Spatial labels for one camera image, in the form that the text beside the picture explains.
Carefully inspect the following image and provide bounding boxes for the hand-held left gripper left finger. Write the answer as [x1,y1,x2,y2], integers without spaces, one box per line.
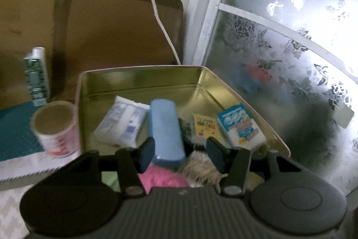
[56,137,156,198]

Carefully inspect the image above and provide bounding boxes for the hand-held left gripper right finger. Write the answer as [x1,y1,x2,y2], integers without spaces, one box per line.
[205,137,304,196]

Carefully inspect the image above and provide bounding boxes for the blue rectangular case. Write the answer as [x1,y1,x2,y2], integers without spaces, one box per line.
[147,99,187,170]

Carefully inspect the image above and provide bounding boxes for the white blue printed sponge pack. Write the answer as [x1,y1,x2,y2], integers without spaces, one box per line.
[216,104,262,150]

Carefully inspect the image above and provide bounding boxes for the gold tin box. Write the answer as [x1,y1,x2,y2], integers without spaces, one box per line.
[74,65,292,192]

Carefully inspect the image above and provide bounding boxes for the beige bristle scrubber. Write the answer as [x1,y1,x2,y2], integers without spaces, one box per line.
[177,151,229,189]

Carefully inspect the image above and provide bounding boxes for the pink sponge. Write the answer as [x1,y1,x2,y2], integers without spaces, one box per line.
[138,165,191,189]

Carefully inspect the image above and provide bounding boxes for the yellow sponge pack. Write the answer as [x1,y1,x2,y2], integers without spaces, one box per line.
[191,113,225,145]

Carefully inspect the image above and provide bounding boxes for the white plastic wipes pack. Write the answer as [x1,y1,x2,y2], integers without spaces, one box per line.
[94,96,151,149]

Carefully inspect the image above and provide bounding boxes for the light green sponge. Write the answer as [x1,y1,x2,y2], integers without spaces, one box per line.
[101,170,119,191]

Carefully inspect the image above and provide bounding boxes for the yellow sponge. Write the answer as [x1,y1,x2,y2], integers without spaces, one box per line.
[246,172,267,192]

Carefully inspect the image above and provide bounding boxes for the white red paper cup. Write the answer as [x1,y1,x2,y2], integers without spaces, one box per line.
[30,101,80,157]

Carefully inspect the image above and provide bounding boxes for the brown cardboard box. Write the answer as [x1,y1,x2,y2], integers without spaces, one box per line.
[0,0,66,110]
[54,0,185,101]

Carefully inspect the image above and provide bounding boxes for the green white toothpaste tube box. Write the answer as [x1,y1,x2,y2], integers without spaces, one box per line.
[23,47,51,107]

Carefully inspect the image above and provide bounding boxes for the teal mat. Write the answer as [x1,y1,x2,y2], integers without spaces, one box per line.
[0,100,58,163]

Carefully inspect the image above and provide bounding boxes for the white paper label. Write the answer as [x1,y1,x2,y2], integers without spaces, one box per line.
[334,103,355,128]

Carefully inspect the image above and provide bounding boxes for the frosted floral window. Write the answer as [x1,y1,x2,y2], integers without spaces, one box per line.
[183,0,358,196]

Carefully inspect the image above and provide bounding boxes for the grey chevron cloth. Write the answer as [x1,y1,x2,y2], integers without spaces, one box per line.
[0,182,40,239]

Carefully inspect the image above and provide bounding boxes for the white cable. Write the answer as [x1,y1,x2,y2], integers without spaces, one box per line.
[134,0,182,65]

